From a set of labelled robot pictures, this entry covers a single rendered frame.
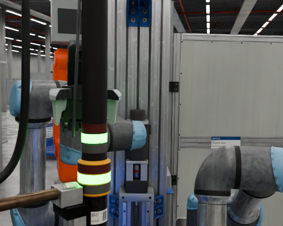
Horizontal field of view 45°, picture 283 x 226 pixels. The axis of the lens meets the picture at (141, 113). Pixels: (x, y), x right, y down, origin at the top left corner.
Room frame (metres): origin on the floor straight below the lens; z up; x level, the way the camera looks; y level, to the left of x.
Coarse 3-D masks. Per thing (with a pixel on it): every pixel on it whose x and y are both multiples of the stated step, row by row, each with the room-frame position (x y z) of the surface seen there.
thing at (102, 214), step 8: (88, 200) 0.43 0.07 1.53; (96, 200) 0.43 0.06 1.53; (104, 200) 0.44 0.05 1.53; (88, 208) 0.43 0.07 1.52; (96, 208) 0.43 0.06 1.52; (104, 208) 0.44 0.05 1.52; (88, 216) 0.43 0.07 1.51; (96, 216) 0.43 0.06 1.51; (104, 216) 0.44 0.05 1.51; (88, 224) 0.43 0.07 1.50; (96, 224) 0.43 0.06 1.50; (104, 224) 0.44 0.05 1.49
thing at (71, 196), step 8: (56, 184) 0.43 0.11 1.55; (64, 192) 0.40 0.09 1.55; (72, 192) 0.41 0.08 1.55; (80, 192) 0.42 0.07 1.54; (56, 200) 0.41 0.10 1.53; (64, 200) 0.40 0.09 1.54; (72, 200) 0.41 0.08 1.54; (80, 200) 0.42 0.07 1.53; (56, 208) 0.42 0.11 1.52; (64, 208) 0.40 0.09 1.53; (72, 208) 0.40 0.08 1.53; (80, 208) 0.41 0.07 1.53; (64, 216) 0.40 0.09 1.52; (72, 216) 0.40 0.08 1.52; (80, 216) 0.41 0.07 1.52; (64, 224) 0.43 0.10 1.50; (72, 224) 0.41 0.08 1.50; (80, 224) 0.42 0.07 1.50
